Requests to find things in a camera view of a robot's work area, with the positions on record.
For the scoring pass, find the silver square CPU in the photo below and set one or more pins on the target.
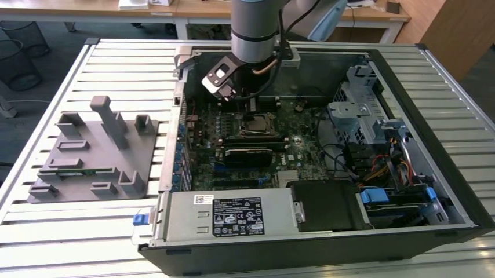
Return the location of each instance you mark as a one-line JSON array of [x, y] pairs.
[[257, 123]]

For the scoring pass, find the CPU socket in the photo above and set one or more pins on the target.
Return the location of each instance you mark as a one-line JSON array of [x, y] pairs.
[[256, 135]]

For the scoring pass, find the black RAM slot row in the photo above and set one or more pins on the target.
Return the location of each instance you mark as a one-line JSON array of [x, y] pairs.
[[268, 102], [254, 144]]

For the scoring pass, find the black expansion card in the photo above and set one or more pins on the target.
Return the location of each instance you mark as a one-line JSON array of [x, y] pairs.
[[246, 158]]

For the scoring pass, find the silver metal drive cage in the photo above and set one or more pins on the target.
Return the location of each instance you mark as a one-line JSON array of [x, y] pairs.
[[348, 116]]

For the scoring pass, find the green motherboard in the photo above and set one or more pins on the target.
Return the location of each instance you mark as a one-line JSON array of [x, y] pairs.
[[305, 165]]

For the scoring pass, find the small silver heatsink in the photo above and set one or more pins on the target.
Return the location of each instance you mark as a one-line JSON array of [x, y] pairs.
[[288, 176]]

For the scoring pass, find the white cardboard box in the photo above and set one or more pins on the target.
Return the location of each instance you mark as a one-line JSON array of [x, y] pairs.
[[133, 4], [158, 2]]

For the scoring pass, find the black expansion slot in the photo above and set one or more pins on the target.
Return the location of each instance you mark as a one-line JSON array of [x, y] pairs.
[[234, 183]]

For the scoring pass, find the grey plastic parts rack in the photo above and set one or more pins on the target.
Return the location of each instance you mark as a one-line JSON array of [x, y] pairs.
[[140, 159]]

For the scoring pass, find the black plastic fan shroud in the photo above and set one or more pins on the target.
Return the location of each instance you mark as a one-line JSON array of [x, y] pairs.
[[328, 205]]

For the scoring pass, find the silver power supply with label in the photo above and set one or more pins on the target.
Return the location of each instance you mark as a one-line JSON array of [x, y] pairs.
[[181, 217]]

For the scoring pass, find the green RAM stick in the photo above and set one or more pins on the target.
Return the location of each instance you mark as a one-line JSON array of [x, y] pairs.
[[90, 171]]

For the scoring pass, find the blue disk carrier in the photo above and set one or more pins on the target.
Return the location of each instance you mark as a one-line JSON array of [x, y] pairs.
[[373, 198]]

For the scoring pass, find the blue case latch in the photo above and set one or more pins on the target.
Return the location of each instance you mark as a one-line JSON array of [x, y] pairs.
[[140, 220]]

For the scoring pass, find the wooden cabinet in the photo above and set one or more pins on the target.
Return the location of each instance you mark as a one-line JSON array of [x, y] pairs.
[[456, 29]]

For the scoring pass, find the black mesh wastebasket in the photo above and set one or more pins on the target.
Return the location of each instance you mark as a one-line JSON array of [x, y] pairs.
[[18, 66], [26, 34]]

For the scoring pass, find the black open PC case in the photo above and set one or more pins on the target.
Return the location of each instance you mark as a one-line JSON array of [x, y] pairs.
[[270, 257]]

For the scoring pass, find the blue plastic bay clip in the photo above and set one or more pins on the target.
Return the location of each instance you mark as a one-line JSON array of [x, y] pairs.
[[431, 195]]

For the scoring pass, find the white wrist camera black face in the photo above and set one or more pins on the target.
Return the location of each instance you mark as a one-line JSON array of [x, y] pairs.
[[217, 76]]

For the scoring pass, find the small grey wrist camera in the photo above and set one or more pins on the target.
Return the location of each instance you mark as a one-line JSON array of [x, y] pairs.
[[289, 62]]

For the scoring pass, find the wooden desk white frame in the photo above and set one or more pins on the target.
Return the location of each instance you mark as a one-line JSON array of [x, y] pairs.
[[108, 12]]

